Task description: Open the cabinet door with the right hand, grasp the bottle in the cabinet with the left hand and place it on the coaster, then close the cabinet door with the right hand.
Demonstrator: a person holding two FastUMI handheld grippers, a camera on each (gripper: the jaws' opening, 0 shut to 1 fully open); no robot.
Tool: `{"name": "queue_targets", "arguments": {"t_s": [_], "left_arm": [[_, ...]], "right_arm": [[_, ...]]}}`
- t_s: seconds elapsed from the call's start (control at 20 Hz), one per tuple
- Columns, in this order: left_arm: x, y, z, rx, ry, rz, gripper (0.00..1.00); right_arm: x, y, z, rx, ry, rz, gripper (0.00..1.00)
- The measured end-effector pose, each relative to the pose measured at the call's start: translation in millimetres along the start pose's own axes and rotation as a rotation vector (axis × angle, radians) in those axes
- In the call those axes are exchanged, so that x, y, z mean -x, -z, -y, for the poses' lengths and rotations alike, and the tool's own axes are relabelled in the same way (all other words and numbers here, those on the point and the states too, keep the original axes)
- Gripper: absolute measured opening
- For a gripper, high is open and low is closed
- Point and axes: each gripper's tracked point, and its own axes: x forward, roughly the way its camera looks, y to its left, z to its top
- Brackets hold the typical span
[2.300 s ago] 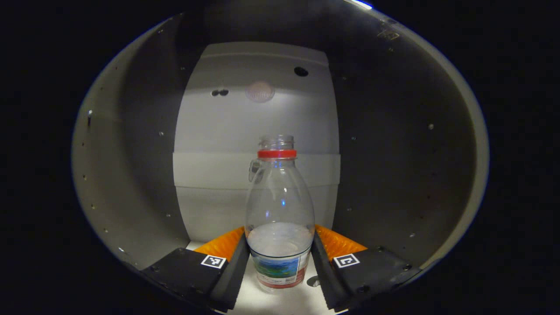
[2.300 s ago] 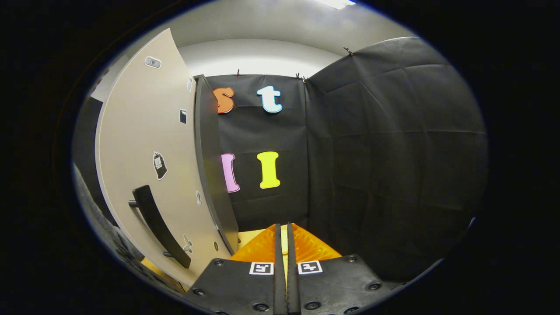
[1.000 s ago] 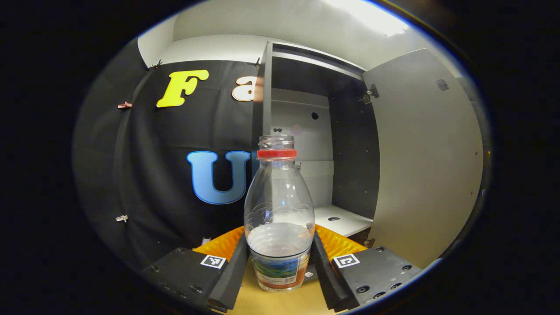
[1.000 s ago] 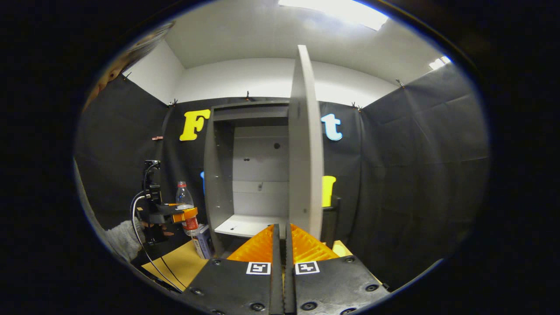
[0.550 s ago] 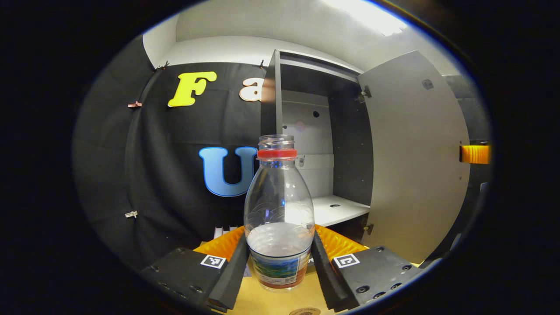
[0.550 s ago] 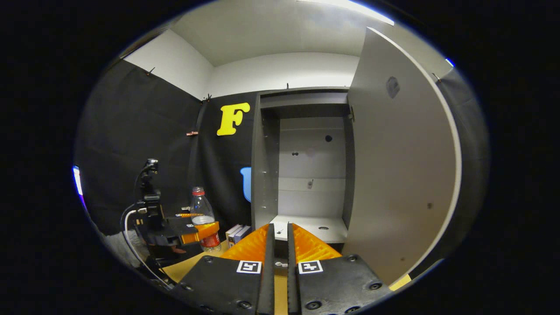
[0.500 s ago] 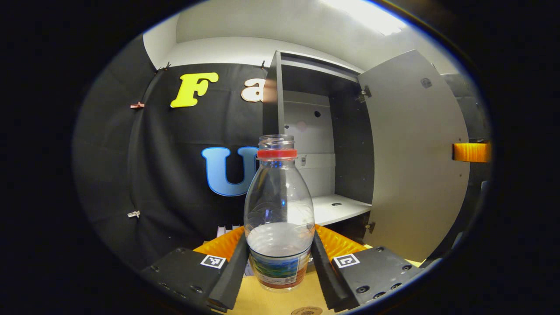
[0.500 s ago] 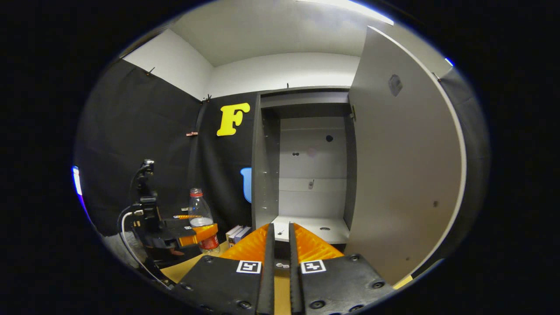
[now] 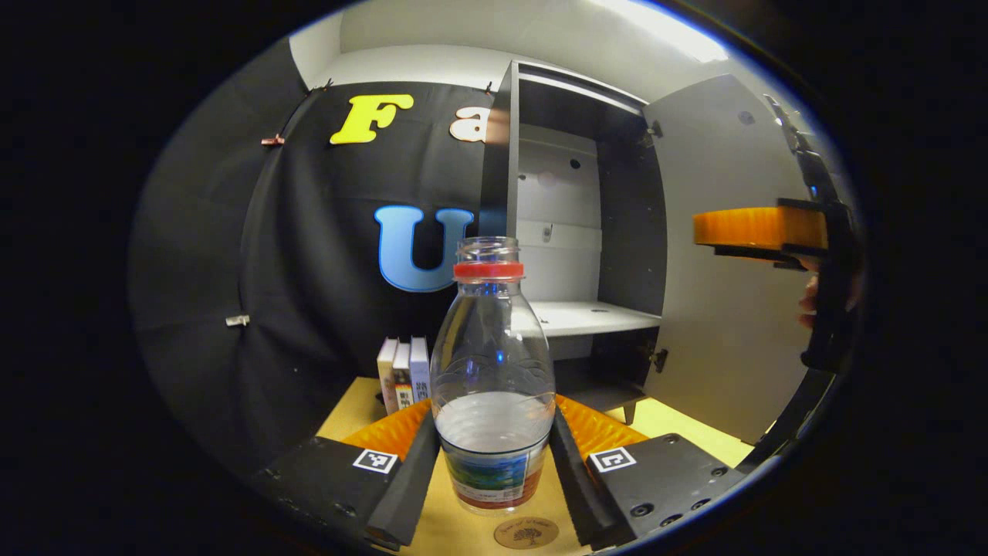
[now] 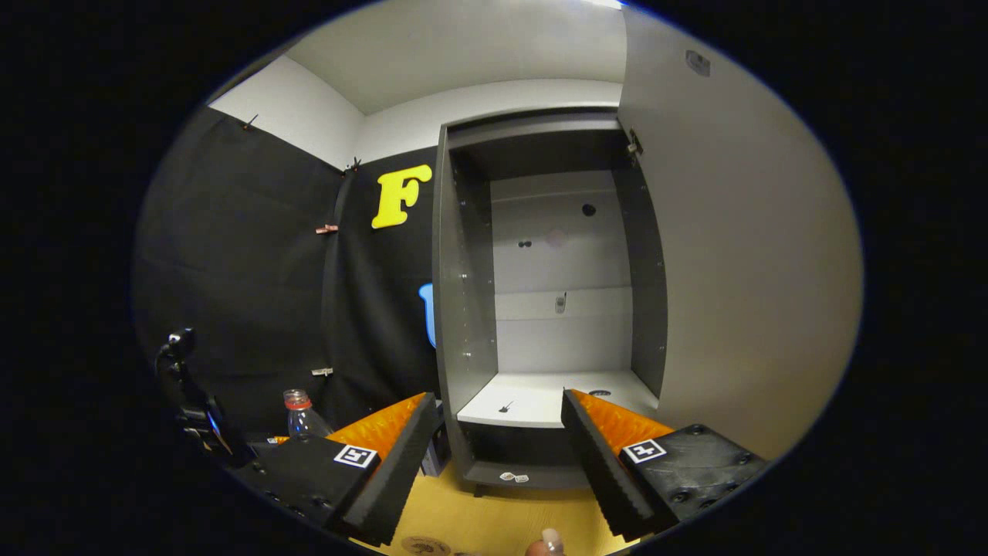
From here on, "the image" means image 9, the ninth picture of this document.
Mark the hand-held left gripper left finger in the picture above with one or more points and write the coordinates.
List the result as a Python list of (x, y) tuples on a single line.
[(401, 494)]

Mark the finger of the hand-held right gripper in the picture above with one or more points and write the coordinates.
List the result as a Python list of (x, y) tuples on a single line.
[(756, 228)]

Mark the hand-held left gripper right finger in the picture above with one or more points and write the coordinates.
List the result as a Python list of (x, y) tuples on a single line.
[(575, 486)]

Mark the round wooden coaster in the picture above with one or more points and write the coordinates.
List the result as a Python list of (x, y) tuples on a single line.
[(526, 534)]

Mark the beige cabinet door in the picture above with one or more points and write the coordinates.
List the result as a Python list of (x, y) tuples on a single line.
[(725, 332)]

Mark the dark grey cabinet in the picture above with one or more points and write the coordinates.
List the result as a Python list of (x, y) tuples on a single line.
[(629, 232)]

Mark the clear plastic bottle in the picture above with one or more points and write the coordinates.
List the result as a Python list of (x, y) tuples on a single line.
[(492, 363)]

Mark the white book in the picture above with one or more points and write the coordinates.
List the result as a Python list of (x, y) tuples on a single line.
[(386, 371)]

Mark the silver cloth clip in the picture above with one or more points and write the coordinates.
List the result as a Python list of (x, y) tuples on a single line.
[(238, 320)]

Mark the black backdrop cloth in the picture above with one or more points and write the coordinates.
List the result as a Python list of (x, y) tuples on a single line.
[(231, 255)]

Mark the red cloth clip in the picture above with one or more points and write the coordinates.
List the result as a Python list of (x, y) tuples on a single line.
[(272, 140)]

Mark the black cloth clip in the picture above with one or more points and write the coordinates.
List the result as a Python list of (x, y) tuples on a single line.
[(326, 83)]

